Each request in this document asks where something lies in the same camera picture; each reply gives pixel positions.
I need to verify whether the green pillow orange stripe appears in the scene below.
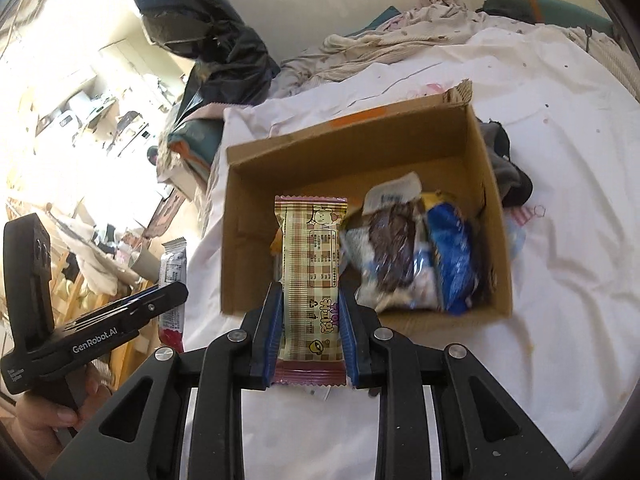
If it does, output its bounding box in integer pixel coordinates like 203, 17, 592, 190
166, 102, 227, 172
481, 0, 615, 37

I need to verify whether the blue white striped snack bag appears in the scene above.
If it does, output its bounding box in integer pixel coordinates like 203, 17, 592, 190
342, 172, 443, 313

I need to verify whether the person's left hand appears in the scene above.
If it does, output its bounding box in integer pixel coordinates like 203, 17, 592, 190
0, 360, 113, 463

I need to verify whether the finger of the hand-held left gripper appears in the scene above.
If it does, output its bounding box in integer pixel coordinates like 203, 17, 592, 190
107, 282, 190, 333
75, 286, 166, 324

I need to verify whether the dark grey cloth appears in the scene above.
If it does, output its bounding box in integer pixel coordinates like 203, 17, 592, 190
475, 117, 534, 209

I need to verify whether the grey trash bin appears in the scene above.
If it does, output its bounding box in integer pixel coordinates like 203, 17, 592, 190
131, 247, 164, 279

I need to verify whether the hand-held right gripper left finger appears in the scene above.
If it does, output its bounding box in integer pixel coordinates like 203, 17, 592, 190
47, 282, 286, 480

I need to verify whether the black plastic bag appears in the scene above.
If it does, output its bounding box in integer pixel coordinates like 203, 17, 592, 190
122, 0, 281, 111

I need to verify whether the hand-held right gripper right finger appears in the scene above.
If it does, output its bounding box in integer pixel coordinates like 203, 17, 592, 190
337, 285, 573, 480

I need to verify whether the pink checkered snack bar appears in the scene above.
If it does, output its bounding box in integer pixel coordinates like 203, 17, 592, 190
272, 194, 349, 389

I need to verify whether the dark brown snack packet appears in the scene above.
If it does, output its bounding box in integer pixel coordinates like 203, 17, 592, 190
367, 205, 420, 281

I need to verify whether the brown cardboard box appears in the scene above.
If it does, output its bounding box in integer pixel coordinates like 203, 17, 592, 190
220, 79, 516, 329

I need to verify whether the red white snack bar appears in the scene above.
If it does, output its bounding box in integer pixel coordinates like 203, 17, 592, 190
157, 237, 189, 354

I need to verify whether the crumpled floral bedding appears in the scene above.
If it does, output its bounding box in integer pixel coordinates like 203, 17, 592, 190
280, 0, 490, 100

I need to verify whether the dark blue snack packet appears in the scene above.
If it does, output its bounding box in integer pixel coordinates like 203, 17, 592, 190
425, 200, 482, 315

